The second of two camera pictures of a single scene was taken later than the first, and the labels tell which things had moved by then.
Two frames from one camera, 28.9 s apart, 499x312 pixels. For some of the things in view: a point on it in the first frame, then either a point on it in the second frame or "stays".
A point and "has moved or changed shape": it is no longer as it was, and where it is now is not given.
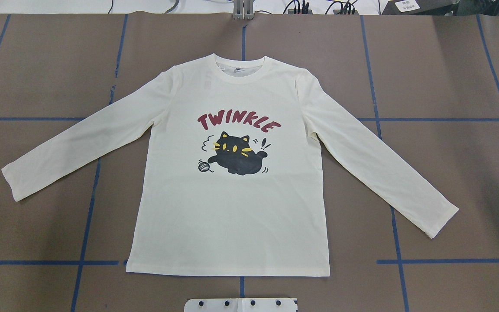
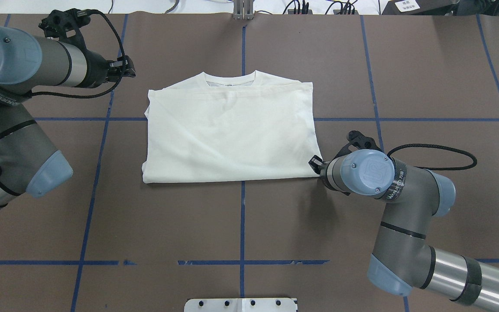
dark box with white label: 420,7 stays
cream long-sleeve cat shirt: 230,182 has moved or changed shape
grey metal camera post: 243,9 stays
